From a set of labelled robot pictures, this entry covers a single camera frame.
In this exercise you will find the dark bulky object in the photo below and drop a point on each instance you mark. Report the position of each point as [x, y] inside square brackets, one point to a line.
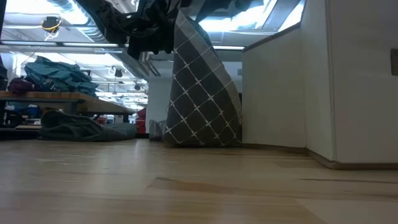
[3, 74]

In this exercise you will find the blue-grey waffle towel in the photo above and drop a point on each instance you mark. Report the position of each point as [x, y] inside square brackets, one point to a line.
[81, 129]

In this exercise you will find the blue storage crate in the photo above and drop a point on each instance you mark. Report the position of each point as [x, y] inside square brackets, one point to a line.
[32, 111]

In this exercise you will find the grey checked towel white lines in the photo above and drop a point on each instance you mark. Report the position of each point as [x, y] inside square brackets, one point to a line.
[202, 102]

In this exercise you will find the small black ceiling spotlight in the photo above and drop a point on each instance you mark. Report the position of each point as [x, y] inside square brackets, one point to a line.
[137, 86]

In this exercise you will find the wooden workbench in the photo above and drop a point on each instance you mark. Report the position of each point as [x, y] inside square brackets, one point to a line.
[46, 97]

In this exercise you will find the maroon cloth bundle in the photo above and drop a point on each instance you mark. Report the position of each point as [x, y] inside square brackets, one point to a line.
[20, 86]

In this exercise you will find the beige fabric storage box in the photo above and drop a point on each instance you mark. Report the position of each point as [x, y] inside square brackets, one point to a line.
[342, 93]

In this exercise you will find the red container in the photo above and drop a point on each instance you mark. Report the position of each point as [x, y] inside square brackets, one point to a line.
[141, 121]

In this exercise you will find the teal cloth pile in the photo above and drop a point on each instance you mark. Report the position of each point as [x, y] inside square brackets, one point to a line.
[59, 76]

